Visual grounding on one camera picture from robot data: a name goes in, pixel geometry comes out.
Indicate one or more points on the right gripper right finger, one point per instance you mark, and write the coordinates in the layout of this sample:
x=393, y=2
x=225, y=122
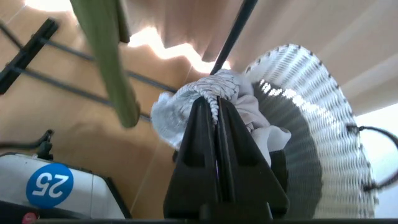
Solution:
x=248, y=186

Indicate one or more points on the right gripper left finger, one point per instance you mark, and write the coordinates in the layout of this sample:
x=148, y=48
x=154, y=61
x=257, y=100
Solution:
x=189, y=186

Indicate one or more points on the pale grey shorts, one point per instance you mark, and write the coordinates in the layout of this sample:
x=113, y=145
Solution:
x=174, y=115

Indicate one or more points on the green long-sleeved shirt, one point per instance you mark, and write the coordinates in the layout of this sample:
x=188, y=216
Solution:
x=109, y=62

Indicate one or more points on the white laundry basket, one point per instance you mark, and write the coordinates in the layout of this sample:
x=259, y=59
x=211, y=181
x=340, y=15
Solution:
x=326, y=124

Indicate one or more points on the black clothes rack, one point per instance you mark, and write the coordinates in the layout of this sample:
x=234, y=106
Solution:
x=31, y=49

